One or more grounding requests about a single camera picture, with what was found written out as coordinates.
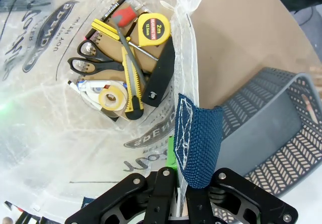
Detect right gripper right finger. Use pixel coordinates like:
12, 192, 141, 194
185, 168, 299, 224

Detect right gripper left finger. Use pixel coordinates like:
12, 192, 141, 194
64, 135, 180, 224

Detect large grey plastic basket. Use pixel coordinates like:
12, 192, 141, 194
213, 67, 322, 211

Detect translucent shopping bag navy handles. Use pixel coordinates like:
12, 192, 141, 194
0, 0, 224, 224

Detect yellowish adhesive tape roll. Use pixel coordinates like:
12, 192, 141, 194
98, 87, 128, 112

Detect yellow utility knife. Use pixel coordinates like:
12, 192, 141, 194
120, 46, 144, 120

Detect white correction tape dispenser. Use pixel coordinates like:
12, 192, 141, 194
77, 79, 126, 109

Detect black flat bar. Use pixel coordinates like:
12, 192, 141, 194
140, 36, 177, 108

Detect blue white marker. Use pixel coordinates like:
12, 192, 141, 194
67, 80, 86, 94

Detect black scissors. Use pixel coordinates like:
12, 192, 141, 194
67, 39, 125, 75

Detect brown spiral notebook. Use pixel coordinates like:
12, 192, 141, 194
75, 1, 174, 84

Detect yellow tape measure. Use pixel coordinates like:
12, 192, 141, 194
137, 12, 172, 47

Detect black pen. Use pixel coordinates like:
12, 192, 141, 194
102, 0, 134, 21

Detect yellow handled screwdriver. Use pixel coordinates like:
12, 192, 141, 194
91, 18, 159, 61

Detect red grey handled screwdriver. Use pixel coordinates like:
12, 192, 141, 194
112, 6, 148, 87

